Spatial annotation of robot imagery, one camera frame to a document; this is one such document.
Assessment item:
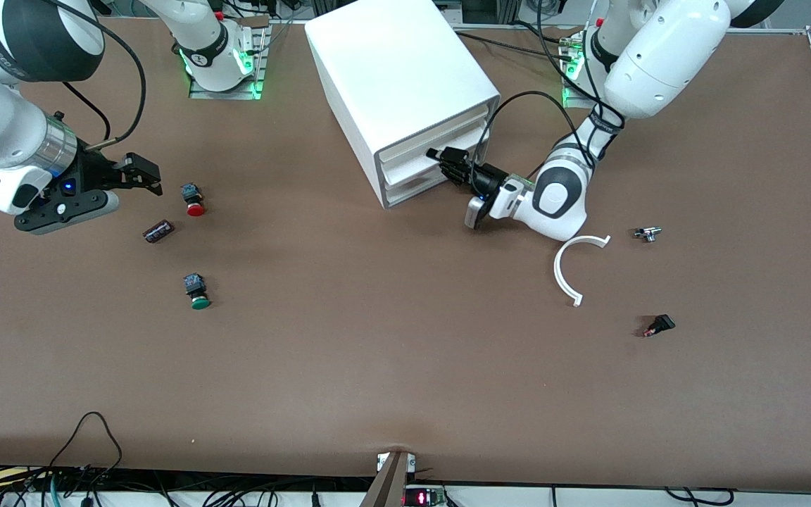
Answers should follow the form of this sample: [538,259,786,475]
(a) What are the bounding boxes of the black floor cable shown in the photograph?
[662,487,736,506]

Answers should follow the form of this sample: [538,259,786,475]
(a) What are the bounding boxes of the white half-ring clamp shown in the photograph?
[553,234,612,308]

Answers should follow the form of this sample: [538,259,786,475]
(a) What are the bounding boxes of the green push button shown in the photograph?
[184,273,212,311]

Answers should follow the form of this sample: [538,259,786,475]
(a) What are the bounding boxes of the white plastic drawer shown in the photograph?
[377,103,495,170]
[384,169,452,199]
[381,127,485,189]
[386,180,457,209]

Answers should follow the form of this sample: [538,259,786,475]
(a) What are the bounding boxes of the brown camera mount post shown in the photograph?
[359,451,411,507]

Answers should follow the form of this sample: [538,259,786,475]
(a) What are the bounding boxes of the white drawer cabinet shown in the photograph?
[305,0,502,210]

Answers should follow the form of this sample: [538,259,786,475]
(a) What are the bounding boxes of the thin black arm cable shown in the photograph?
[59,80,112,142]

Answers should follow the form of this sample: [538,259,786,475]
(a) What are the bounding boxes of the small red LED device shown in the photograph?
[403,485,447,507]

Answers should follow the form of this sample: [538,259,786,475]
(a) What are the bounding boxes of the red push button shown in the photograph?
[180,183,207,217]

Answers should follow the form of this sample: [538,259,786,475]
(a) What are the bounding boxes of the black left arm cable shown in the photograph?
[472,0,626,201]

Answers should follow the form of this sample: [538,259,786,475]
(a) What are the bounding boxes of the black table cable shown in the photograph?
[455,31,577,64]

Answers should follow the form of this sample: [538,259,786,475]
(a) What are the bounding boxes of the black looped cable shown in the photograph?
[49,411,124,494]

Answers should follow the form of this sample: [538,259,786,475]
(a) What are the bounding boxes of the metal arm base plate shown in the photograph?
[188,20,270,101]
[560,32,637,111]

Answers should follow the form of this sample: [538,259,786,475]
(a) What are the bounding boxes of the black cable with brass tip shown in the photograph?
[46,0,147,152]

